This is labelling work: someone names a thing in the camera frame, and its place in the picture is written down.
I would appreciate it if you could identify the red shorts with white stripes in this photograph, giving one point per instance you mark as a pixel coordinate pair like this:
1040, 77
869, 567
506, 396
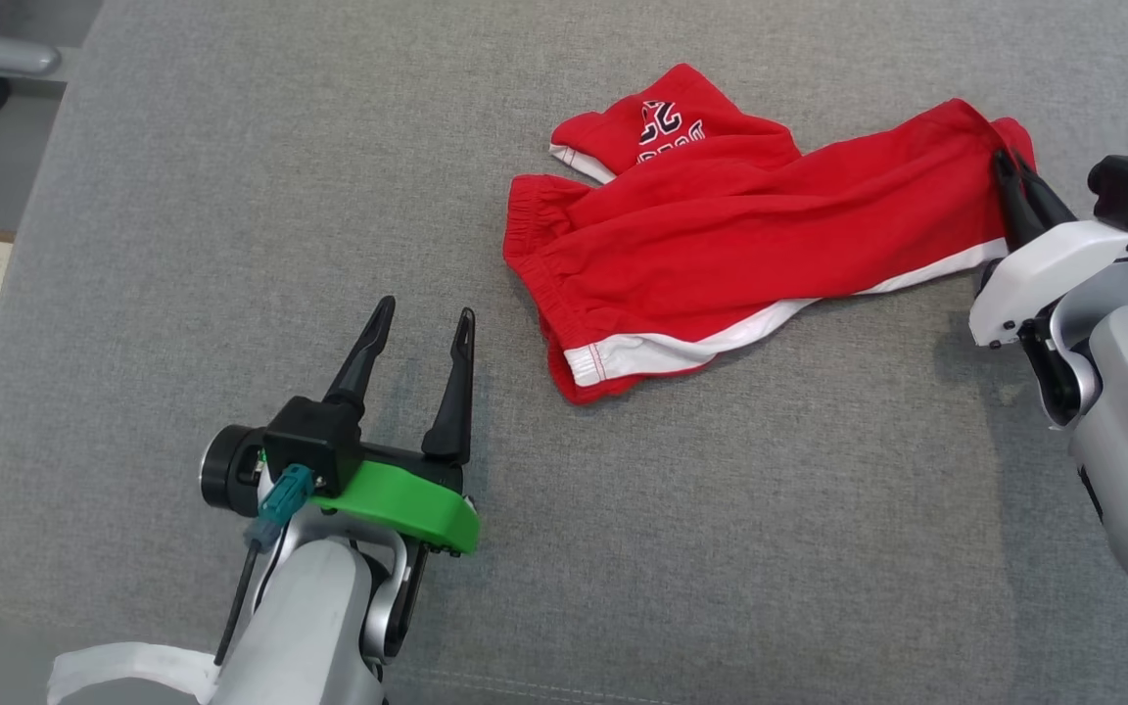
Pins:
721, 245

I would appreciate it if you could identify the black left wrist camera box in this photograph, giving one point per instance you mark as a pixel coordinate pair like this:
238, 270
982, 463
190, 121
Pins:
314, 441

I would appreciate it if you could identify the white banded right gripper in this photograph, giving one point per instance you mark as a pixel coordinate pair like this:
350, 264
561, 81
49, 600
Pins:
1044, 269

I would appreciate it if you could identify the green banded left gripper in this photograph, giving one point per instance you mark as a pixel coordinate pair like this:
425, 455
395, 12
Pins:
398, 494

